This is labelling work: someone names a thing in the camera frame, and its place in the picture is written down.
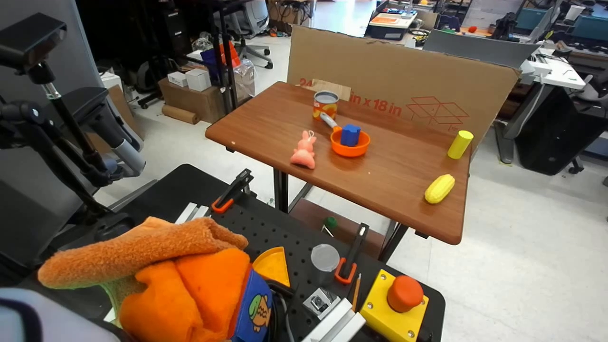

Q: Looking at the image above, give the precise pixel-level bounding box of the black stand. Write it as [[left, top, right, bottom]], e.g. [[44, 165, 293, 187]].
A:
[[208, 0, 239, 114]]

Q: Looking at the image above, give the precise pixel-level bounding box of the blue cloth with turtle print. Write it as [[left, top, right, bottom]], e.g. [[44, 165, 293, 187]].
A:
[[231, 269, 274, 342]]

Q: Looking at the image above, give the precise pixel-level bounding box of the black cable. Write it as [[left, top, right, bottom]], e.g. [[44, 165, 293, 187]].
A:
[[265, 279, 296, 342]]

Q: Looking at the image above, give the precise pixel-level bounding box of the pencil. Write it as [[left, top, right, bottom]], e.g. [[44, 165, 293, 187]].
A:
[[351, 273, 362, 312]]

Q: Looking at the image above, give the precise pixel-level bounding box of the small silver camera cube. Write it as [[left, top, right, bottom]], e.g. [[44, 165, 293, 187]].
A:
[[303, 287, 342, 320]]

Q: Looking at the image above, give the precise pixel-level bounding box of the large cardboard sheet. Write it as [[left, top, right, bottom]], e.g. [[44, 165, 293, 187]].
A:
[[286, 25, 522, 153]]

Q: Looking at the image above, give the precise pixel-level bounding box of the white desk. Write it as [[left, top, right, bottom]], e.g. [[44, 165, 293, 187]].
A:
[[494, 47, 588, 165]]

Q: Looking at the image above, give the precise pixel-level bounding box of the yellow box with red button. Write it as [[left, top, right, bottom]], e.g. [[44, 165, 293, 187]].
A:
[[359, 269, 430, 342]]

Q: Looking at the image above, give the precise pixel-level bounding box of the yellow cylinder block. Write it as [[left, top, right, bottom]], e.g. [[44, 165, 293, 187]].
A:
[[447, 130, 474, 160]]

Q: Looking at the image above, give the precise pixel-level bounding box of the blue block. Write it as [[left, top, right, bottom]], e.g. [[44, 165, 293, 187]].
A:
[[340, 124, 361, 147]]

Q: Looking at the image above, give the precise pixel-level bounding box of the clear plastic bag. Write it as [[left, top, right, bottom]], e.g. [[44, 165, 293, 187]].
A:
[[232, 58, 257, 101]]

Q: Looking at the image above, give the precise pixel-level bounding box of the grey panel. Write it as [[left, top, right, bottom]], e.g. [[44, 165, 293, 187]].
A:
[[422, 29, 542, 70]]

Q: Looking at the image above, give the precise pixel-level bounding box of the black and orange clamp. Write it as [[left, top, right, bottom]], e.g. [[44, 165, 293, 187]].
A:
[[334, 222, 370, 285], [211, 169, 255, 214]]

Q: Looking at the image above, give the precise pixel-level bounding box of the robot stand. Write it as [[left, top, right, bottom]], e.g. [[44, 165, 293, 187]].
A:
[[19, 164, 447, 342]]

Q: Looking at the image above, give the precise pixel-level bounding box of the white metal bracket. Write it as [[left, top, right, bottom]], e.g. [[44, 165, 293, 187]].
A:
[[301, 298, 366, 342]]

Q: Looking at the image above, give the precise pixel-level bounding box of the grey plastic cup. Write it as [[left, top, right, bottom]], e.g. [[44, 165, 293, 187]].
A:
[[311, 244, 341, 285]]

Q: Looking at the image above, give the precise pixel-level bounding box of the white metal bar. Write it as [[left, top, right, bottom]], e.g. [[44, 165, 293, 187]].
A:
[[174, 202, 210, 225]]

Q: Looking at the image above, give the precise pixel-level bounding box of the yellow wedge-shaped dish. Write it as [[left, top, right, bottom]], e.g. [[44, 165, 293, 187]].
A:
[[252, 246, 291, 288]]

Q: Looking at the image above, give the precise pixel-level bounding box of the yellow toy corn cob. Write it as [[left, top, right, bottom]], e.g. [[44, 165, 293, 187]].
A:
[[424, 174, 456, 205]]

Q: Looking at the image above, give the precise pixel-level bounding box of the grey swivel chair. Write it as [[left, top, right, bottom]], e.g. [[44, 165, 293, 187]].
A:
[[222, 0, 274, 70]]

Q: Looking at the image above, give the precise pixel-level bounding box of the orange labelled tin can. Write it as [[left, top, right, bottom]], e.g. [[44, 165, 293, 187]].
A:
[[313, 91, 340, 121]]

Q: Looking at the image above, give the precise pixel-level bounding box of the brown cardboard box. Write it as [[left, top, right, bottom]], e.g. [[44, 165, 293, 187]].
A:
[[158, 76, 229, 124]]

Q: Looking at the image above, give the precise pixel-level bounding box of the roll of brown paper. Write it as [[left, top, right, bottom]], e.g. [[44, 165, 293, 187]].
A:
[[161, 104, 200, 125]]

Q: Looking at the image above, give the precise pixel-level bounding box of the orange toy pan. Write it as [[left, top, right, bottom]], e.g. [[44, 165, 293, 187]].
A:
[[320, 113, 371, 158]]

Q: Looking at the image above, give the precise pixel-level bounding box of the orange fleece cloth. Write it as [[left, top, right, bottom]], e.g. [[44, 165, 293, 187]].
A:
[[118, 248, 252, 342]]

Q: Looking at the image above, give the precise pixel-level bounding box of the orange towel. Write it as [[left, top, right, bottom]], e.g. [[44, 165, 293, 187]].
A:
[[38, 217, 249, 291]]

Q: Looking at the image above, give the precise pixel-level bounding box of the pink bunny toy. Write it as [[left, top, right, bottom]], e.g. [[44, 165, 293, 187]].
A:
[[290, 130, 317, 170]]

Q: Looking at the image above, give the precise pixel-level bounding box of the row of monitors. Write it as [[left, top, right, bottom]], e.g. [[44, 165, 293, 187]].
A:
[[515, 7, 608, 44]]

